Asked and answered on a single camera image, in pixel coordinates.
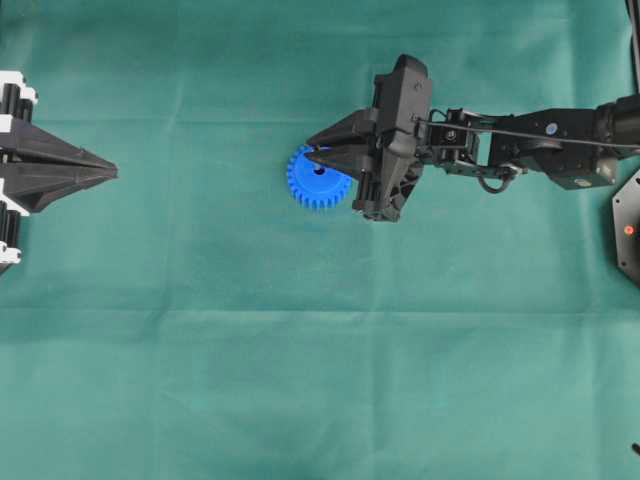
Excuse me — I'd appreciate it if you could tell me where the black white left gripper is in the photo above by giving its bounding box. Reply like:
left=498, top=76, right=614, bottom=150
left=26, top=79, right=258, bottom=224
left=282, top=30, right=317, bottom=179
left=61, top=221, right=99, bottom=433
left=1, top=70, right=117, bottom=273

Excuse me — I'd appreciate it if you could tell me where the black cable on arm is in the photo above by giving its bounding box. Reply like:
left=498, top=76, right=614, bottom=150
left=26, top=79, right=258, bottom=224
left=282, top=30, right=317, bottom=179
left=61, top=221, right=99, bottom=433
left=412, top=113, right=640, bottom=150

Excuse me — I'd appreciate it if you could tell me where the green table cloth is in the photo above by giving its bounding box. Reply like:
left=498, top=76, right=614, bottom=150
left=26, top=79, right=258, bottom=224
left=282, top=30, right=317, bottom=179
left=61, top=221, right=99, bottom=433
left=1, top=1, right=639, bottom=479

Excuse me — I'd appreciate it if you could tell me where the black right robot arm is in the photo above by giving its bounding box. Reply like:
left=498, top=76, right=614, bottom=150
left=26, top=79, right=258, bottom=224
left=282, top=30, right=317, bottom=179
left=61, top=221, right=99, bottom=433
left=306, top=55, right=639, bottom=222

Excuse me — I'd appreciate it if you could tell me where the black frame bar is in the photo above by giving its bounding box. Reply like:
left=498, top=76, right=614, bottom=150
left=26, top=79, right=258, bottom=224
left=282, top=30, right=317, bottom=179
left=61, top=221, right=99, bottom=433
left=624, top=0, right=640, bottom=91

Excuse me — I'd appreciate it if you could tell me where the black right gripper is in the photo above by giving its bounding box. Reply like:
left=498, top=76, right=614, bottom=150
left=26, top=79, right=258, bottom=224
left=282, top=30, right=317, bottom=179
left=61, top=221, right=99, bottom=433
left=305, top=54, right=432, bottom=222

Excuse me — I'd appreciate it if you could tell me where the blue plastic gear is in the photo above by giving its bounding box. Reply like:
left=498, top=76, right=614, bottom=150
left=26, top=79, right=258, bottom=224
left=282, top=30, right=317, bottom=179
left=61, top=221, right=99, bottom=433
left=286, top=145, right=352, bottom=211

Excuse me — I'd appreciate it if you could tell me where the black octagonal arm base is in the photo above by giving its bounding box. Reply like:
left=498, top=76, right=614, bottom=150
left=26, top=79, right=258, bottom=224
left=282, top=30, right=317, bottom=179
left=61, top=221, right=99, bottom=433
left=612, top=171, right=640, bottom=287

